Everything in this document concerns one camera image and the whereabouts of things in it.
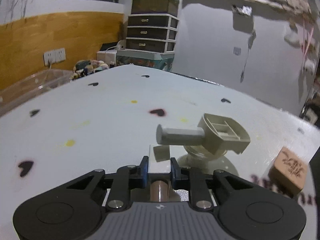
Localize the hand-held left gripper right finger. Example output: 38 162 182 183
171 157 260 210

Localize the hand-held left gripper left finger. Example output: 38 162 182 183
59 156 150 211

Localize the white charger adapter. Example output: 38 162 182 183
148 144 173 175

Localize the brown cylindrical tube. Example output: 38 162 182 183
150 180 171 202

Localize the carved wooden block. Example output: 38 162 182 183
268 146 309 197

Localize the teal patterned cabinet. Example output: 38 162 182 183
116 49 176 72

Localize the pile of plush toys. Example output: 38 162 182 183
69 59 110 81

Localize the white storage box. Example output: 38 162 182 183
97 40 126 67

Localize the white plastic drawer unit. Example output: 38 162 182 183
125 13 179 54

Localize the clear plastic storage bin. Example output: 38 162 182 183
0 69 76 117

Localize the glass fish tank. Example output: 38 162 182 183
129 0 181 15

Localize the white hanging bag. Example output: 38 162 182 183
283 24 305 47

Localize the beige plastic handled tool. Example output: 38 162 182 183
156 113 251 156

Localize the white wall outlet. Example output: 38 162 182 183
43 48 66 64

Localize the grey hanging cord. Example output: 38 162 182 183
239 29 257 83

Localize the clear wall bracket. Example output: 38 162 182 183
232 4 253 16

